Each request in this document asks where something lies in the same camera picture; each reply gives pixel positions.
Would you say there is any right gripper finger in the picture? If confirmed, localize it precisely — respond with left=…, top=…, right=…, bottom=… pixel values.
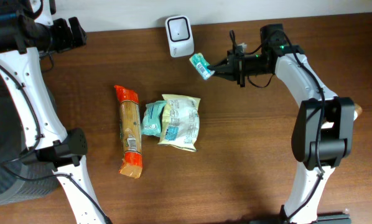
left=207, top=60, right=228, bottom=70
left=213, top=71, right=236, bottom=82

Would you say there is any cream snack bag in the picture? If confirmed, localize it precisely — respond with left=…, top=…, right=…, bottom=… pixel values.
left=158, top=94, right=200, bottom=152

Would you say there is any white bottle with wooden cap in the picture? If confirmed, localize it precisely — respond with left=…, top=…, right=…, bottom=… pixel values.
left=353, top=103, right=363, bottom=121

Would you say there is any orange spaghetti packet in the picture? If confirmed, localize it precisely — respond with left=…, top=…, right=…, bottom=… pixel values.
left=114, top=85, right=143, bottom=179

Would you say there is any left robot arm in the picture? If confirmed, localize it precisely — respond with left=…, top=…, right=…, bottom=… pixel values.
left=0, top=1, right=110, bottom=223

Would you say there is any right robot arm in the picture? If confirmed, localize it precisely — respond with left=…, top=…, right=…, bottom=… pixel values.
left=207, top=24, right=360, bottom=223

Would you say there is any white barcode scanner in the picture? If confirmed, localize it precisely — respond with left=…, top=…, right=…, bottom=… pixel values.
left=165, top=16, right=194, bottom=58

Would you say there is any teal wipes pouch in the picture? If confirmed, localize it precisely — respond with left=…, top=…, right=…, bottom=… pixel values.
left=141, top=100, right=167, bottom=137

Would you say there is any small teal tissue pack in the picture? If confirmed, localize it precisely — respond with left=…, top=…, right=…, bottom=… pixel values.
left=189, top=53, right=215, bottom=80

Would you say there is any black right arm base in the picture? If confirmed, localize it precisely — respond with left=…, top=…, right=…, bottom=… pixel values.
left=248, top=213, right=352, bottom=224

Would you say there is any grey plastic mesh basket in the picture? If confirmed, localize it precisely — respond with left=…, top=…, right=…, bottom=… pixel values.
left=0, top=76, right=59, bottom=205

